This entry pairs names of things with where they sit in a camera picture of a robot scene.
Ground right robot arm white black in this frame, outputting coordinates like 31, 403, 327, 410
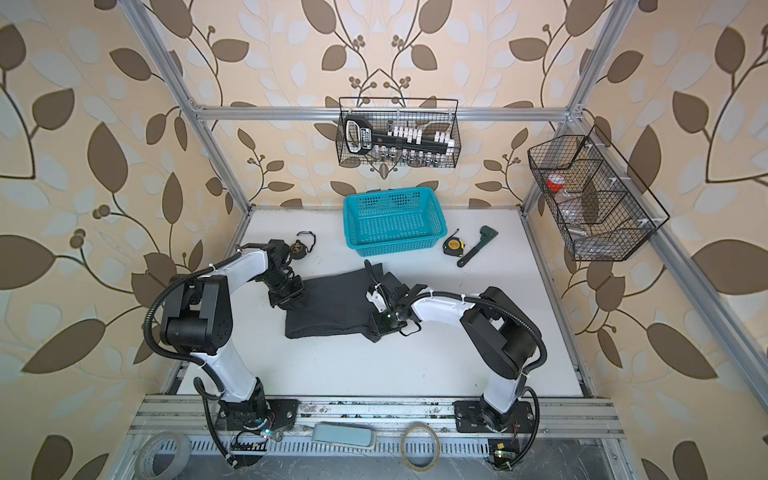
366, 264, 548, 433

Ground red white small container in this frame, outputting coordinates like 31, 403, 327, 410
546, 173, 566, 193

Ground yellow black tape measure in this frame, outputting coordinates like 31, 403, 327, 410
442, 229, 465, 258

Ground black wire basket right wall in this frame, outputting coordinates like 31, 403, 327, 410
527, 126, 670, 262

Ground black wire basket wall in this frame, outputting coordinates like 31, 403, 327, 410
527, 126, 670, 262
333, 95, 462, 169

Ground teal plastic basket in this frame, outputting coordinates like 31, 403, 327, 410
343, 187, 447, 257

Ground dark grey trousers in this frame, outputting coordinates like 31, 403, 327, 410
284, 268, 405, 343

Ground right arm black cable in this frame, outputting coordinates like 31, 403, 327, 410
362, 259, 548, 469

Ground clear tape roll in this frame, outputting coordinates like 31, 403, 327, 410
134, 432, 192, 480

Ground grey foot pedal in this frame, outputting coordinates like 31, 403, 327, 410
312, 422, 376, 449

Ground dark green pipe wrench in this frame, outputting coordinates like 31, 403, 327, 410
457, 225, 498, 268

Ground brown tape ring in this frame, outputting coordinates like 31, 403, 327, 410
400, 421, 442, 473

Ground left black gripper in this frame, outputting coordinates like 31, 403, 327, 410
258, 270, 309, 309

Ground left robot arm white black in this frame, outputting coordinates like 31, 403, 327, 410
152, 239, 303, 432

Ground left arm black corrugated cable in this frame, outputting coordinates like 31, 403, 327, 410
142, 242, 271, 469

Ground black wire basket back wall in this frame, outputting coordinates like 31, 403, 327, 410
333, 95, 462, 169

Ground socket wrench set black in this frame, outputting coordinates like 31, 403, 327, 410
342, 115, 456, 154

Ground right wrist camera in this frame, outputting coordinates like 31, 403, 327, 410
366, 287, 389, 313

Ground aluminium frame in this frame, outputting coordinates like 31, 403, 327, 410
101, 0, 768, 480

